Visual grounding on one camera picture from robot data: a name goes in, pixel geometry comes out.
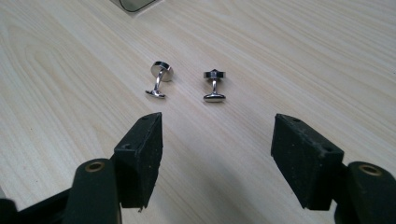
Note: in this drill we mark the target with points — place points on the star-shaped silver cufflink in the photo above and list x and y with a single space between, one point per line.
214 75

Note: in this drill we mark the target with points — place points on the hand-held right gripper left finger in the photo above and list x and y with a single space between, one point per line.
138 161

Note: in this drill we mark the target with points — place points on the clear plastic box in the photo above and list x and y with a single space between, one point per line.
132 4

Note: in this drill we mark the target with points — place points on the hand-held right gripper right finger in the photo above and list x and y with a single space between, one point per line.
306 163

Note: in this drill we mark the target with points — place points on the round silver cufflink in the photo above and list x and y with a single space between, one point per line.
162 72

